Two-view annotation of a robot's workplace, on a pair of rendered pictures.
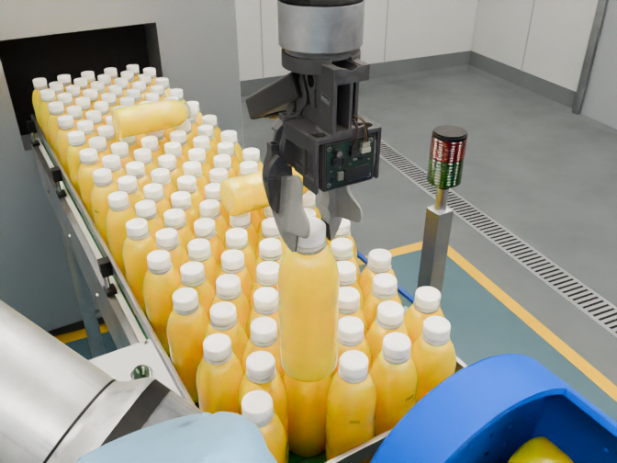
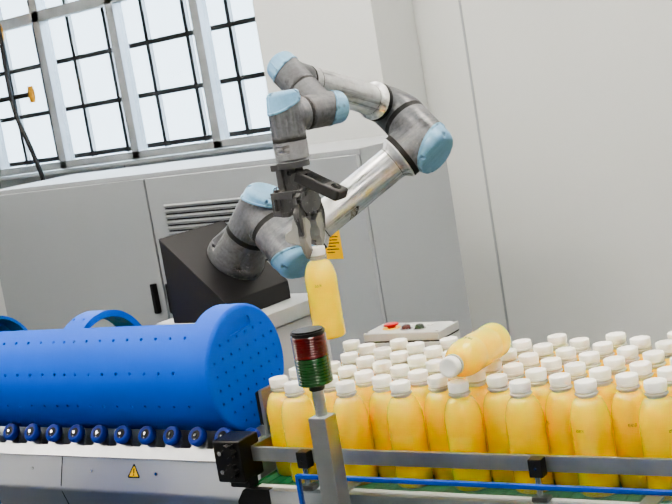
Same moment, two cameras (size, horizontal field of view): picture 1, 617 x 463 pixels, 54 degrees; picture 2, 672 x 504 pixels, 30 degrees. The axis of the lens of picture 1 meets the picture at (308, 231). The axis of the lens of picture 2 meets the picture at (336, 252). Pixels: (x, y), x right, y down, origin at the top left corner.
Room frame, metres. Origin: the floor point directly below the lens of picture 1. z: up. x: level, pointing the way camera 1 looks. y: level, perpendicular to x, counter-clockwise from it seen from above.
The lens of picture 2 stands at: (3.03, -1.14, 1.69)
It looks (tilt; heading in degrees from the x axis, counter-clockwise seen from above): 8 degrees down; 154
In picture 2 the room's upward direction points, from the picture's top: 9 degrees counter-clockwise
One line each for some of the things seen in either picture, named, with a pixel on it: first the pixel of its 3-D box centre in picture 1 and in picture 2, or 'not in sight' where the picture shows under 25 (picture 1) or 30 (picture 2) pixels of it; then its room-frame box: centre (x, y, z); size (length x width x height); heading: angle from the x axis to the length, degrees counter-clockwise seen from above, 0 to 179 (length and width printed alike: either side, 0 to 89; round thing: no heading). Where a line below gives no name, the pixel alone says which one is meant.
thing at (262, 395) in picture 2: not in sight; (274, 410); (0.50, -0.14, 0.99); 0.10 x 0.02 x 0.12; 121
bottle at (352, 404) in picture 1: (351, 416); not in sight; (0.60, -0.06, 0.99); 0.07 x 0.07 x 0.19
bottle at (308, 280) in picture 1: (308, 304); (323, 295); (0.56, 0.00, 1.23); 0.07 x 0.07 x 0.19
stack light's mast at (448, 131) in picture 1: (444, 171); (314, 372); (1.02, -0.25, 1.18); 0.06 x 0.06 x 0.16
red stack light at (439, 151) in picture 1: (448, 146); (309, 345); (1.02, -0.25, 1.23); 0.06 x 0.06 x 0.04
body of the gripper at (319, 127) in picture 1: (324, 117); (294, 188); (0.54, -0.01, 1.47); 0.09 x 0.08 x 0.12; 30
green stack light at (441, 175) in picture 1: (445, 168); (313, 369); (1.02, -0.25, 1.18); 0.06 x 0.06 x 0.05
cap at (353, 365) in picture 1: (353, 365); not in sight; (0.60, -0.06, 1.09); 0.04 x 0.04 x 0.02
